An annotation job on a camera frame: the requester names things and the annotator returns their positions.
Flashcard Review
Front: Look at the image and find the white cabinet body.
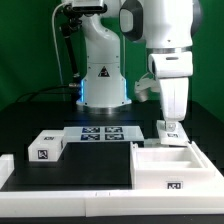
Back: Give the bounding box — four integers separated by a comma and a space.
130, 142, 224, 190

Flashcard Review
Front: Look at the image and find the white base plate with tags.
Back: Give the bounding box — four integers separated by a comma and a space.
64, 126, 144, 142

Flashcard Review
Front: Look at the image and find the white cable at robot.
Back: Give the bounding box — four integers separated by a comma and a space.
50, 2, 73, 101

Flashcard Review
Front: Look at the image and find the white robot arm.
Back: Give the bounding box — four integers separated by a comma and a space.
61, 0, 202, 130

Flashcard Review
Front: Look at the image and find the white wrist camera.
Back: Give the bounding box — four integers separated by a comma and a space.
134, 78, 160, 102

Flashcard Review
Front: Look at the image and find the white U-shaped boundary frame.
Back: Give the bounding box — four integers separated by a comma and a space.
0, 151, 224, 218

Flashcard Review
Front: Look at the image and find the black cable on table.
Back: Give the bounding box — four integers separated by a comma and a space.
14, 84, 81, 103

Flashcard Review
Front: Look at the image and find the small white cabinet top block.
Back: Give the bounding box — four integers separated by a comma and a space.
28, 130, 66, 162

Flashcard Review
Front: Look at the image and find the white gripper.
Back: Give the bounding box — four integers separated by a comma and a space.
159, 77, 189, 131

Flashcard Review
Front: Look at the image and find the white cabinet door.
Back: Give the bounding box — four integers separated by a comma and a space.
144, 139, 162, 148
156, 120, 189, 146

